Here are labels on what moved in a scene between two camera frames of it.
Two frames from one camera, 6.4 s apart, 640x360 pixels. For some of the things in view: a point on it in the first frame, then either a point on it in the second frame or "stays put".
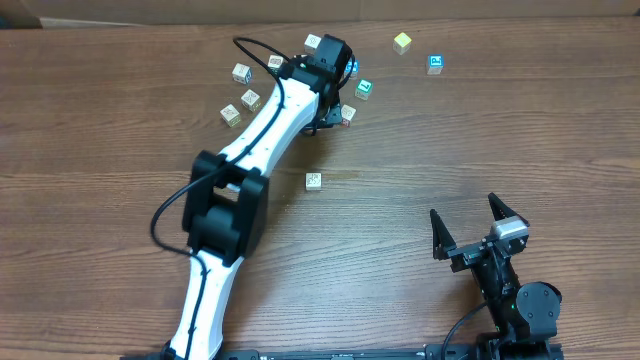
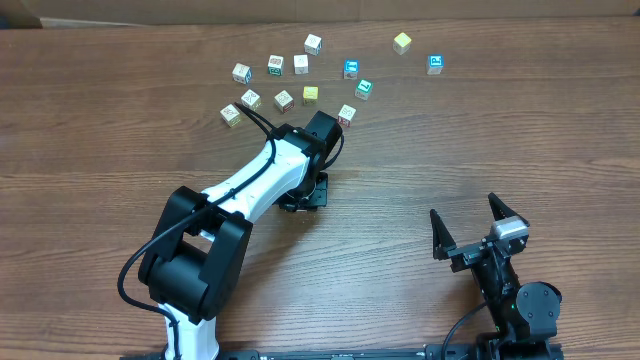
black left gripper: x=333 y=115 → x=310 y=198
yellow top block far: x=401 y=44 stays put
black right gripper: x=473 y=248 stays put
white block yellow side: x=230 y=115 stays put
